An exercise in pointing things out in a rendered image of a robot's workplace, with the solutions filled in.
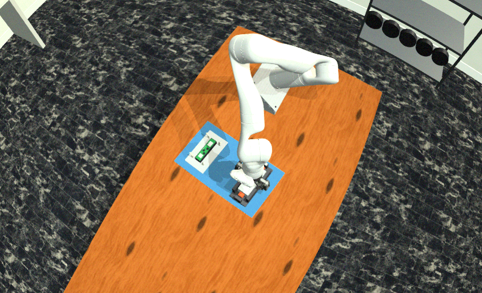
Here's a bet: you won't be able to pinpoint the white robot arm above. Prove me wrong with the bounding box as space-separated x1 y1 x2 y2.
228 34 339 187

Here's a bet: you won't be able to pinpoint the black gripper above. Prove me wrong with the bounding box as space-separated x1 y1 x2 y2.
235 161 270 191

